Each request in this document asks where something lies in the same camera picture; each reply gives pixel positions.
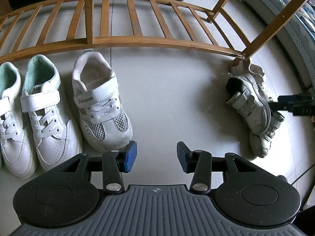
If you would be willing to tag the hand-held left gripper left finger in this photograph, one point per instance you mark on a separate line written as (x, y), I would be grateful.
(131, 156)

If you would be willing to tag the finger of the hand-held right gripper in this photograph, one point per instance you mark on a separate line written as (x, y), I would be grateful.
(280, 108)
(285, 98)

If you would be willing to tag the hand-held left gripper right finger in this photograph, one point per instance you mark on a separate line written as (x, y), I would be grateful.
(183, 157)

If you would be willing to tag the white sneaker black lining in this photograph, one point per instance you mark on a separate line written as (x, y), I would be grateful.
(260, 142)
(243, 103)

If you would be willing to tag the white mesh sneaker pink lining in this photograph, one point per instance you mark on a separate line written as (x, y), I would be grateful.
(256, 70)
(98, 95)

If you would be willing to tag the white sneaker mint lining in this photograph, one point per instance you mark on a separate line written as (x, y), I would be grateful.
(12, 132)
(54, 137)

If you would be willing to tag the wooden shoe rack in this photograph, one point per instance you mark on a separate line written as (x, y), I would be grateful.
(92, 17)

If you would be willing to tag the grey upholstered sofa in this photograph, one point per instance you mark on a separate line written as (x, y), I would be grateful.
(290, 17)

